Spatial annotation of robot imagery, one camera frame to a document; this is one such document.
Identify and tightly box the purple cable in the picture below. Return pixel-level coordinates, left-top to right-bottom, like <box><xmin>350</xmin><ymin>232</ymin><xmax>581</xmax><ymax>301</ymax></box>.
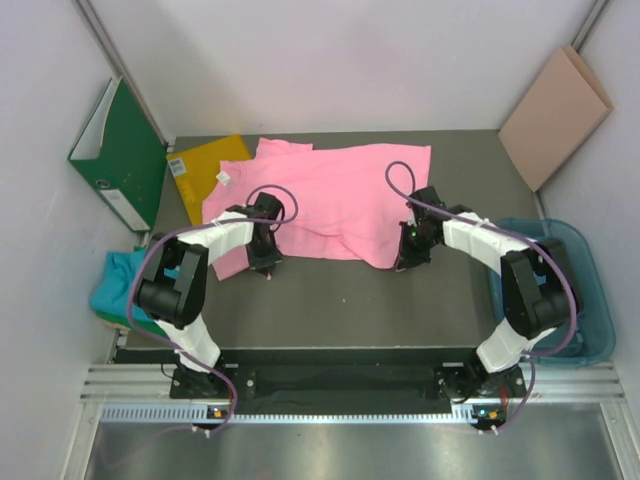
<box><xmin>384</xmin><ymin>160</ymin><xmax>579</xmax><ymax>434</ymax></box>
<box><xmin>128</xmin><ymin>184</ymin><xmax>300</xmax><ymax>434</ymax></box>

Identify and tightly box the beige paper folder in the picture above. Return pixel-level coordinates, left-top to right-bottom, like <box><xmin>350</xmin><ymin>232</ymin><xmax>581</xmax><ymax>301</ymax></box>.
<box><xmin>498</xmin><ymin>46</ymin><xmax>614</xmax><ymax>192</ymax></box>

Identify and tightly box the blue t shirt in bin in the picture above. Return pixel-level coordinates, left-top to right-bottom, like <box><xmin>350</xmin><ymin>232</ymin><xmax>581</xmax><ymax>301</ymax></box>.
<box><xmin>487</xmin><ymin>269</ymin><xmax>587</xmax><ymax>346</ymax></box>

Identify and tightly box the grey slotted cable duct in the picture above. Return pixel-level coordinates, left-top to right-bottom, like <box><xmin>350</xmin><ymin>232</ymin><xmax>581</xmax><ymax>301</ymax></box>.
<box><xmin>101</xmin><ymin>404</ymin><xmax>499</xmax><ymax>424</ymax></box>

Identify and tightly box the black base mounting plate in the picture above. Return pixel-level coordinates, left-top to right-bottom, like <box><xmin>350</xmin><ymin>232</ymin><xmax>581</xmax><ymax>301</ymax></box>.
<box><xmin>169</xmin><ymin>346</ymin><xmax>528</xmax><ymax>414</ymax></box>

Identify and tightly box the yellow padded envelope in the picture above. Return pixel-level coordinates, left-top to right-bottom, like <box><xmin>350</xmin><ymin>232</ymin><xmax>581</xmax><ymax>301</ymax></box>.
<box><xmin>167</xmin><ymin>135</ymin><xmax>251</xmax><ymax>225</ymax></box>

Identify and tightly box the green ring binder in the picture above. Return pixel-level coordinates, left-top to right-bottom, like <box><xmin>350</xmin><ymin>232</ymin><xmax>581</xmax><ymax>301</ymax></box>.
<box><xmin>68</xmin><ymin>78</ymin><xmax>167</xmax><ymax>233</ymax></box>

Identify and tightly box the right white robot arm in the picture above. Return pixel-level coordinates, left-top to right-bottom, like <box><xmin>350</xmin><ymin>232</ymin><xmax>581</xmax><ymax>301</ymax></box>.
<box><xmin>396</xmin><ymin>187</ymin><xmax>582</xmax><ymax>396</ymax></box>

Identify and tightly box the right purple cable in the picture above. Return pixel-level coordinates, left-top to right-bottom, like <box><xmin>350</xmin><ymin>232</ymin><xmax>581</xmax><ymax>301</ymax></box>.
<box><xmin>384</xmin><ymin>160</ymin><xmax>579</xmax><ymax>434</ymax></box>

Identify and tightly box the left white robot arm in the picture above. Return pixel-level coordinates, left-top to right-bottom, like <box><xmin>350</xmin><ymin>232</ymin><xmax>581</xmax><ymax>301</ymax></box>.
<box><xmin>132</xmin><ymin>192</ymin><xmax>285</xmax><ymax>397</ymax></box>

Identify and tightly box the pink t shirt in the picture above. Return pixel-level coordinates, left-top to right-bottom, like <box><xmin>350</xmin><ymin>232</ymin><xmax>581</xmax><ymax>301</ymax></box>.
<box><xmin>202</xmin><ymin>138</ymin><xmax>432</xmax><ymax>270</ymax></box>

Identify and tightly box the teal plastic bin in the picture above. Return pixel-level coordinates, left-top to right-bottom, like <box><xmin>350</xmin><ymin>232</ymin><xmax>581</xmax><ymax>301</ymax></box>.
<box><xmin>496</xmin><ymin>217</ymin><xmax>616</xmax><ymax>367</ymax></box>

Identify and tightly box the teal folded t shirt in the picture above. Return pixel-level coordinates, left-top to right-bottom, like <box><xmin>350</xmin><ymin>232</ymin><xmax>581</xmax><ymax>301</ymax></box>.
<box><xmin>89</xmin><ymin>249</ymin><xmax>146</xmax><ymax>318</ymax></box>

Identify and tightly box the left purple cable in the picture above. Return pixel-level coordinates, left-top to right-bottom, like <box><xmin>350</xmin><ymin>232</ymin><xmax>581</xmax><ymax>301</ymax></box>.
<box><xmin>128</xmin><ymin>184</ymin><xmax>300</xmax><ymax>434</ymax></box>

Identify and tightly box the green folded t shirt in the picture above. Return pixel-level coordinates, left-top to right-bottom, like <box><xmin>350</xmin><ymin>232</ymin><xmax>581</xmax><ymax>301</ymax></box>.
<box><xmin>96</xmin><ymin>312</ymin><xmax>150</xmax><ymax>331</ymax></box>

